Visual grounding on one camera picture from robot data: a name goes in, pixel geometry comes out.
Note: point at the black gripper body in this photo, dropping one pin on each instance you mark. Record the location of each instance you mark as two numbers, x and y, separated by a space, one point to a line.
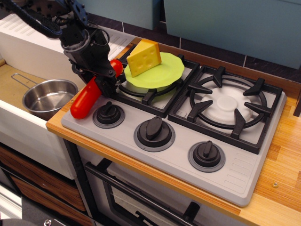
91 54

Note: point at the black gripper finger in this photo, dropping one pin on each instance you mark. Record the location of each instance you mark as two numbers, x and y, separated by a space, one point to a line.
84 76
106 85

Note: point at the red toy sausage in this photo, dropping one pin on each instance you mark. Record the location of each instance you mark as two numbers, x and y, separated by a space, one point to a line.
90 93

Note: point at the small steel pot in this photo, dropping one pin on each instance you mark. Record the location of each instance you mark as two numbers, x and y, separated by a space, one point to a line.
45 99

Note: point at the yellow cheese wedge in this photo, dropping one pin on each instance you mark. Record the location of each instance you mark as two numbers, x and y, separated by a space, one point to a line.
143 57

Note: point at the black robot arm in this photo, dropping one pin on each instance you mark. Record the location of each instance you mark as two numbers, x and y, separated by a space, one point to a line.
65 20

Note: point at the white sink unit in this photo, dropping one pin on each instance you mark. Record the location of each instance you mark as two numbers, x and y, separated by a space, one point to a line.
26 58

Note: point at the light green plate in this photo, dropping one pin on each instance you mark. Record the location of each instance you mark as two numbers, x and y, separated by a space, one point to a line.
162 75

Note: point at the black left stove knob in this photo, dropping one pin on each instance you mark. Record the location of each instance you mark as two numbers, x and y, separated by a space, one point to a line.
108 116

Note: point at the black stove knob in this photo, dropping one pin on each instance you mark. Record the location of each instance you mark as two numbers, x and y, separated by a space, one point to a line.
206 157
154 135
108 116

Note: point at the black left burner grate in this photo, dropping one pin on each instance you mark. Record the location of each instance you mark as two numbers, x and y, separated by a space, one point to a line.
157 101

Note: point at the black burner grate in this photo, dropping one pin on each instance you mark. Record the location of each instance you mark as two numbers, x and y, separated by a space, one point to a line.
231 108
157 101

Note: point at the black middle stove knob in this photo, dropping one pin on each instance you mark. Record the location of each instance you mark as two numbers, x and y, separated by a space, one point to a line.
154 135

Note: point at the grey toy stove top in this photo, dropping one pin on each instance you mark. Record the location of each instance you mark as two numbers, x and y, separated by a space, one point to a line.
234 182

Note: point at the wooden drawer fronts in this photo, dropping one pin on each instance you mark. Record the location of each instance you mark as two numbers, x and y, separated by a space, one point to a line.
44 186

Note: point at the black right stove knob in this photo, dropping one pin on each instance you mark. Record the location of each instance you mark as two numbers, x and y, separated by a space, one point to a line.
206 157

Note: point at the black right burner grate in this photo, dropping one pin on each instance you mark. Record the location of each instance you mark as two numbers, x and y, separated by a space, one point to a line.
231 108

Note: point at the oven door with black handle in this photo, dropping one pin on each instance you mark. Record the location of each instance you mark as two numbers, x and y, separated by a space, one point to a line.
134 200

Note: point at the teal right wall cabinet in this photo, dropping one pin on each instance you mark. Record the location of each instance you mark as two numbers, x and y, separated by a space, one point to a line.
269 30

